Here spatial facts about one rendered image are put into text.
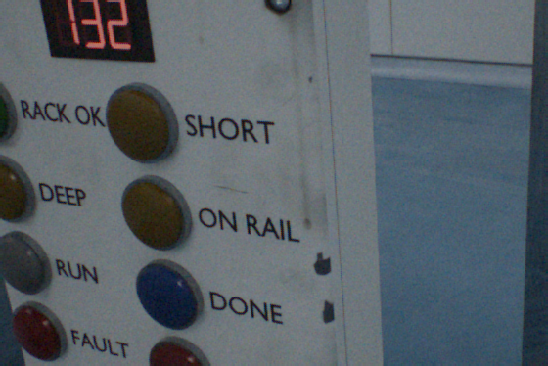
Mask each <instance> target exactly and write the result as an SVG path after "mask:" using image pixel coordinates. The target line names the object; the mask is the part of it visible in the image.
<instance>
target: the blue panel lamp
mask: <svg viewBox="0 0 548 366"><path fill-rule="evenodd" d="M138 298H139V300H140V302H141V304H142V306H143V308H144V309H145V310H146V311H147V314H148V315H149V316H150V317H151V318H153V319H155V320H156V322H158V323H160V324H161V325H163V326H164V327H182V326H185V325H187V324H188V323H190V320H191V319H192V318H193V316H194V311H195V304H194V300H193V297H192V295H191V292H190V290H189V288H188V286H187V285H186V284H185V283H184V282H183V281H182V279H181V278H180V277H179V276H178V275H177V274H174V273H173V272H172V271H170V270H168V269H165V268H163V267H151V268H148V269H147V270H146V271H145V272H144V273H143V274H142V275H141V277H140V279H139V282H138Z"/></svg>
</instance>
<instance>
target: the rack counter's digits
mask: <svg viewBox="0 0 548 366"><path fill-rule="evenodd" d="M49 1H50V10H51V15H52V20H53V24H54V29H55V32H56V37H57V41H58V46H59V48H73V49H93V50H112V51H131V52H136V50H135V44H134V39H133V33H132V27H131V21H130V17H129V5H128V0H49Z"/></svg>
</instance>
